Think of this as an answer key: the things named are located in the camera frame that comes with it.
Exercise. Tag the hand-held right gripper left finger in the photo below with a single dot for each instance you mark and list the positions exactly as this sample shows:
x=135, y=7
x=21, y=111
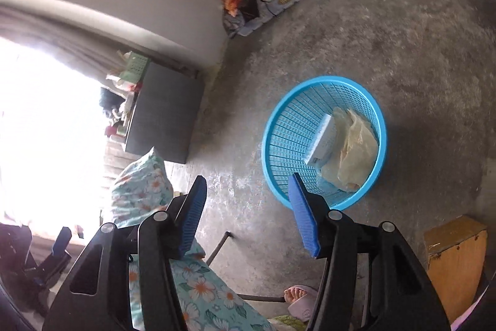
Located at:
x=192, y=214

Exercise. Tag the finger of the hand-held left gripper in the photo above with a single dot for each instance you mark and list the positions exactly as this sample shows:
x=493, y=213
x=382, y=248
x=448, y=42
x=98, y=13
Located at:
x=60, y=243

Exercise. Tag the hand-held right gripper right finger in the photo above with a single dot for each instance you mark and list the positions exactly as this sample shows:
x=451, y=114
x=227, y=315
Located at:
x=304, y=218

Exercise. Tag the white medicine box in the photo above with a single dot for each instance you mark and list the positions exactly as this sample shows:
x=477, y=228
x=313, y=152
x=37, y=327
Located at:
x=323, y=141

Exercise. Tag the blue plastic basket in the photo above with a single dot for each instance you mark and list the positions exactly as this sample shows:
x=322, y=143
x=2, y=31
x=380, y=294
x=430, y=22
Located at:
x=294, y=114

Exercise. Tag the person's foot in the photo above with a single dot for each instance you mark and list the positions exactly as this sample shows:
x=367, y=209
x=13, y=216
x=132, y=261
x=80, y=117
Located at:
x=293, y=294

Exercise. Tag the foot in pink sandal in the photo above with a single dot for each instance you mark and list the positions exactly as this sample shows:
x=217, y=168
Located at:
x=304, y=305

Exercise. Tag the grey cabinet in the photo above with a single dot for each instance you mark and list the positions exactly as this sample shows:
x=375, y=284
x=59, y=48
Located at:
x=166, y=114

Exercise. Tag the yellow wooden stool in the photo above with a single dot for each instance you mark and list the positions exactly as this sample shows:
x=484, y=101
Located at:
x=457, y=261

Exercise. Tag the green plastic basket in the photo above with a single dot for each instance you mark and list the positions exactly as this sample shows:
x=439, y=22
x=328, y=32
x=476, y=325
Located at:
x=135, y=65

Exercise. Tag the black metal table frame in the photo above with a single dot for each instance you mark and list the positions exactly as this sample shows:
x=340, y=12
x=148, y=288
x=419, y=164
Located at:
x=219, y=247

